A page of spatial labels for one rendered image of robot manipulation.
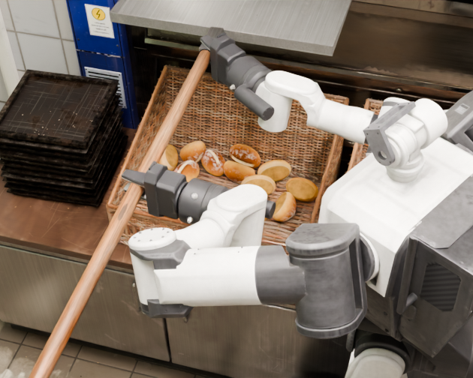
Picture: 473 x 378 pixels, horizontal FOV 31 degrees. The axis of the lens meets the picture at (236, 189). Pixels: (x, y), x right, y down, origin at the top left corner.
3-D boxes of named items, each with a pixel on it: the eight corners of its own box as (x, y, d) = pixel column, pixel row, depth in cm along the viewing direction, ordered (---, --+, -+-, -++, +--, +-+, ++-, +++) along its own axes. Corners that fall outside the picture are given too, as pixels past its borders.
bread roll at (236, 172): (254, 167, 243) (247, 184, 242) (258, 172, 249) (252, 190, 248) (223, 157, 246) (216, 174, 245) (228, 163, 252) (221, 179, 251)
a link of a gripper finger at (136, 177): (128, 169, 165) (155, 178, 163) (119, 180, 163) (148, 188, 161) (127, 163, 163) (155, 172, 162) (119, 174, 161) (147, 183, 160)
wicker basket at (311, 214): (170, 131, 266) (163, 61, 246) (345, 166, 253) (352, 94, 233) (109, 244, 234) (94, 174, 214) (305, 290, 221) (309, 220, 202)
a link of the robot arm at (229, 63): (236, 70, 197) (269, 95, 191) (203, 88, 193) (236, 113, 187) (235, 26, 188) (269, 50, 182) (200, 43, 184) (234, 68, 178)
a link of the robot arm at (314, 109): (271, 66, 180) (331, 84, 177) (265, 101, 185) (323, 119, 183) (262, 79, 175) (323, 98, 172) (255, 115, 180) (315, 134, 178)
